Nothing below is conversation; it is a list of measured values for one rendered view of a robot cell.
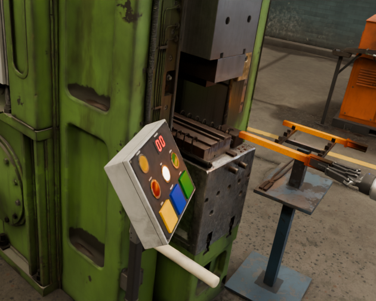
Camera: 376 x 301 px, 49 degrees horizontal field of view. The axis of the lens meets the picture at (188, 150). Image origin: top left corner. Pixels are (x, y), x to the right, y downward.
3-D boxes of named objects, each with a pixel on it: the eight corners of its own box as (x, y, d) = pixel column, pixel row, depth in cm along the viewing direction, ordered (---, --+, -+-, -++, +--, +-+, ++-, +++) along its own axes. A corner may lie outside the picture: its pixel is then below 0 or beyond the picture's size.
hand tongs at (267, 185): (301, 151, 254) (301, 150, 254) (307, 154, 252) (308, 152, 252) (258, 188, 208) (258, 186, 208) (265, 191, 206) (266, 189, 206)
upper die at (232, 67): (242, 76, 176) (246, 54, 172) (214, 83, 161) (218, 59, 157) (169, 52, 198) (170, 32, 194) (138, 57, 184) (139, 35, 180)
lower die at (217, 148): (228, 150, 191) (231, 134, 188) (202, 163, 177) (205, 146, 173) (162, 121, 214) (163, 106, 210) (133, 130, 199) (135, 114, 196)
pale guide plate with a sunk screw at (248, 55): (247, 79, 205) (253, 44, 197) (237, 81, 198) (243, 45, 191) (243, 77, 206) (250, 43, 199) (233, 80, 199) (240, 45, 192)
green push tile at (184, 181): (194, 187, 145) (185, 169, 143) (189, 198, 139) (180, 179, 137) (189, 189, 146) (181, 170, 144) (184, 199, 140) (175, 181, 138)
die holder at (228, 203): (240, 223, 218) (256, 147, 199) (195, 256, 191) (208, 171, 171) (162, 180, 248) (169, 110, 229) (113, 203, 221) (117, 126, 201)
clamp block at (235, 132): (243, 144, 200) (245, 131, 197) (233, 149, 194) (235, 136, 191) (222, 135, 207) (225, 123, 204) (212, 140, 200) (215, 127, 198)
